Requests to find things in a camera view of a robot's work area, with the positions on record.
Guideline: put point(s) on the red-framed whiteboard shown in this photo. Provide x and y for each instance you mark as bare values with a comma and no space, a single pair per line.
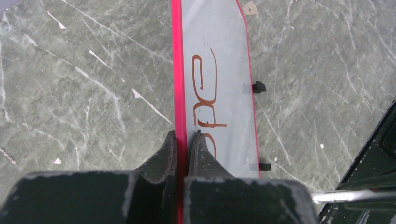
213,91

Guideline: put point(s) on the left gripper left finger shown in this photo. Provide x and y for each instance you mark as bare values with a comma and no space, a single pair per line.
146,195

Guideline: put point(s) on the white whiteboard marker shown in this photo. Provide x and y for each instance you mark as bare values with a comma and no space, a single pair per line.
345,196

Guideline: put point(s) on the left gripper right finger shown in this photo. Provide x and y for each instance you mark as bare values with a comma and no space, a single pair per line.
213,196

